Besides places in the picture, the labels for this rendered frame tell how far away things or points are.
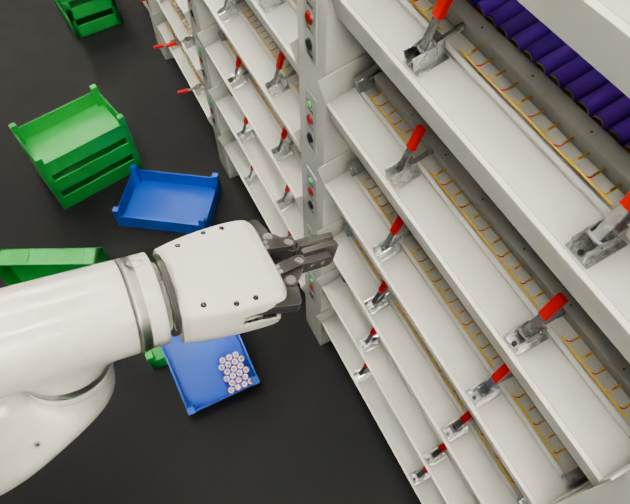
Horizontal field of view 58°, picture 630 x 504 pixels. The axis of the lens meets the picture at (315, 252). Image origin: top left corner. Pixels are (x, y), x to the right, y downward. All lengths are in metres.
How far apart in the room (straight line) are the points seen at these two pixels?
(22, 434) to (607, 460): 0.55
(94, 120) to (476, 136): 1.64
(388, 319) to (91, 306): 0.71
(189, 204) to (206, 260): 1.45
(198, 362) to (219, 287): 1.12
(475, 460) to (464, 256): 0.42
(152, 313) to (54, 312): 0.07
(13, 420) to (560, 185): 0.52
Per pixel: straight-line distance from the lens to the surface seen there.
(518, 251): 0.70
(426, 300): 0.90
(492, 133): 0.59
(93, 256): 1.68
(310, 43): 0.86
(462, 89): 0.62
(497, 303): 0.70
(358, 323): 1.29
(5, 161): 2.32
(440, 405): 1.04
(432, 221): 0.75
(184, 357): 1.62
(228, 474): 1.56
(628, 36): 0.42
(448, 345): 0.88
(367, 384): 1.44
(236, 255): 0.52
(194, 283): 0.50
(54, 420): 0.55
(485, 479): 1.03
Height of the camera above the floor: 1.52
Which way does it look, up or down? 57 degrees down
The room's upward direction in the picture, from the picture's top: straight up
